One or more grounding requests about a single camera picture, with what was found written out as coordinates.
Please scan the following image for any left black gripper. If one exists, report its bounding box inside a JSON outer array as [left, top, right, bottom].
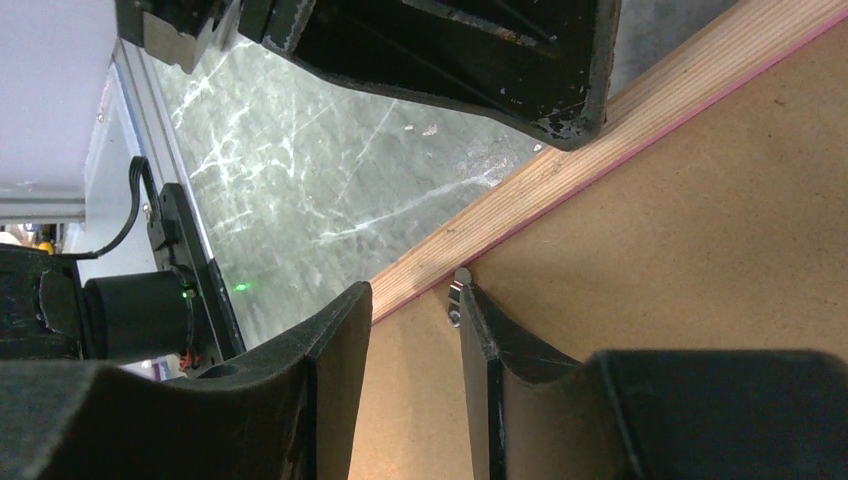
[[114, 0, 242, 74]]

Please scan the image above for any brown backing board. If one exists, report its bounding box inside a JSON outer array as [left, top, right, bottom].
[[348, 1, 847, 479]]

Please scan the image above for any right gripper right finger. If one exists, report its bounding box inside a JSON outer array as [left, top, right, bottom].
[[459, 284, 847, 479]]

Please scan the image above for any pink wooden picture frame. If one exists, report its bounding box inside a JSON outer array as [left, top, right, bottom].
[[369, 0, 848, 326]]

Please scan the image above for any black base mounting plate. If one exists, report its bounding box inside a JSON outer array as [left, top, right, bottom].
[[147, 183, 246, 377]]

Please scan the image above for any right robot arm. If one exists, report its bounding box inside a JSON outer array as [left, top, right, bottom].
[[1, 246, 847, 479]]

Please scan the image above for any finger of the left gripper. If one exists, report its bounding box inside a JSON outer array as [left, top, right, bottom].
[[238, 0, 620, 151]]

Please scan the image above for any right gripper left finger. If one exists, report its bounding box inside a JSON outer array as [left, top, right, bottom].
[[1, 281, 372, 479]]

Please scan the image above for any aluminium extrusion rail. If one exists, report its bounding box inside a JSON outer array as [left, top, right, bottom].
[[1, 41, 194, 253]]

